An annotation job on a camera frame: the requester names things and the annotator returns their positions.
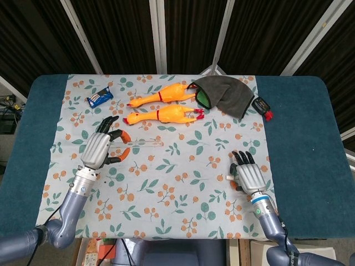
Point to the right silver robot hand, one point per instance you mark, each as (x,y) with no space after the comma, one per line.
(249,177)

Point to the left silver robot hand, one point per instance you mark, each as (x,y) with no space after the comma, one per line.
(95,149)

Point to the small white cylinder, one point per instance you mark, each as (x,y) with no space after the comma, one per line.
(229,177)

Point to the clear plastic tube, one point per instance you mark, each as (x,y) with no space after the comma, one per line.
(144,143)

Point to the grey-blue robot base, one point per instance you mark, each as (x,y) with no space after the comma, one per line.
(172,255)

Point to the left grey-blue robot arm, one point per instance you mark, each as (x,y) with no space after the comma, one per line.
(73,205)

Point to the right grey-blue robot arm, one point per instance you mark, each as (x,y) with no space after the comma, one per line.
(273,224)

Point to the blue snack packet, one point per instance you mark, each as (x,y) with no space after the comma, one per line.
(100,97)

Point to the blue table mat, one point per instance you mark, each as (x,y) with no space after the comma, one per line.
(299,133)

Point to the floral print tablecloth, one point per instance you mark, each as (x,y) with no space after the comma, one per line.
(180,171)

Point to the black device red cap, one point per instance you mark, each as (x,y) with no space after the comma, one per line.
(259,104)

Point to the yellow rubber chicken toy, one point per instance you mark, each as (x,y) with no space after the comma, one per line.
(169,113)
(166,94)

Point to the grey pouch green lining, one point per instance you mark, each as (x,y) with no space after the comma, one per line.
(230,94)

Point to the cardboard box with items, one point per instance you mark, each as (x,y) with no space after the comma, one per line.
(91,252)

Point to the black folding screen white frame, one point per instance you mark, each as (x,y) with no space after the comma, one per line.
(194,33)

